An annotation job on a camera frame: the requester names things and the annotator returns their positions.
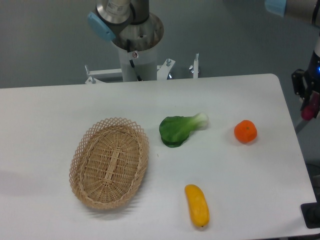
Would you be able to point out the purple sweet potato toy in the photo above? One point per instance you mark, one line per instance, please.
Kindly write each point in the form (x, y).
(312, 108)

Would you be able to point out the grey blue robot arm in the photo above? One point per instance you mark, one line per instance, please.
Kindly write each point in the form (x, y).
(131, 27)

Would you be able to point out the white table leg frame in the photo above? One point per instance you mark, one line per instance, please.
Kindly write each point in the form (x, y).
(300, 124)

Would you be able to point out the green bok choy toy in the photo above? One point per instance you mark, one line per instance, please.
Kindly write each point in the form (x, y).
(175, 130)

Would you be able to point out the white metal mounting frame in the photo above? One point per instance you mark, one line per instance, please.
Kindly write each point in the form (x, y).
(163, 72)

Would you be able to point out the yellow mango toy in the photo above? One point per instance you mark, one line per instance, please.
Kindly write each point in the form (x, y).
(198, 208)

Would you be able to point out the black box at table edge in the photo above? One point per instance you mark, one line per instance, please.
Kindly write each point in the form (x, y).
(311, 215)

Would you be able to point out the orange tangerine toy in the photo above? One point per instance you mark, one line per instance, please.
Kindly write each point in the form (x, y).
(245, 131)

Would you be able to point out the oval woven wicker basket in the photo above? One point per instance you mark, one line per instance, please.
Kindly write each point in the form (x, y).
(109, 163)

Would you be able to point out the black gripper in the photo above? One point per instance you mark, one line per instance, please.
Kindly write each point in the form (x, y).
(309, 96)

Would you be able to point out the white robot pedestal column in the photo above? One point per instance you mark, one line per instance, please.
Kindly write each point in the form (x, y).
(142, 63)

